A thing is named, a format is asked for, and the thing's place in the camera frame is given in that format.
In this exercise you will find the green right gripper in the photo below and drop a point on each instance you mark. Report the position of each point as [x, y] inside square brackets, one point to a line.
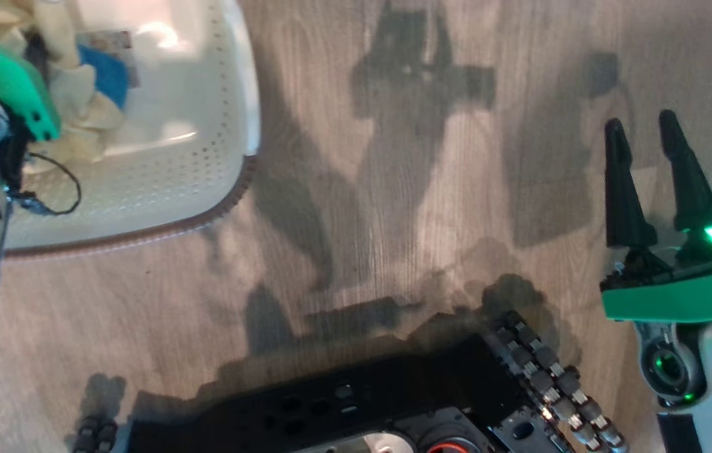
[677, 302]

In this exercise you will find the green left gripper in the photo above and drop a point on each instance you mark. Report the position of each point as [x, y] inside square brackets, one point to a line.
[3, 72]

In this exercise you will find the blue garment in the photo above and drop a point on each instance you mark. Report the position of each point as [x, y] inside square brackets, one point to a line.
[107, 78]

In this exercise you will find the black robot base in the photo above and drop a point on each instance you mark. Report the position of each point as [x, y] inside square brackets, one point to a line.
[330, 402]

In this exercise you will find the printed basket label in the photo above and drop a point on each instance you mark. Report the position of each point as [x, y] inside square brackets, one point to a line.
[119, 43]

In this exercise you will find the cream perforated laundry basket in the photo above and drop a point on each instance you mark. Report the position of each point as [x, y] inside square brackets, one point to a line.
[160, 176]

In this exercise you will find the grey roller base wheel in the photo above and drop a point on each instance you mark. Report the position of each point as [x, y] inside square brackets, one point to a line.
[96, 434]
[544, 377]

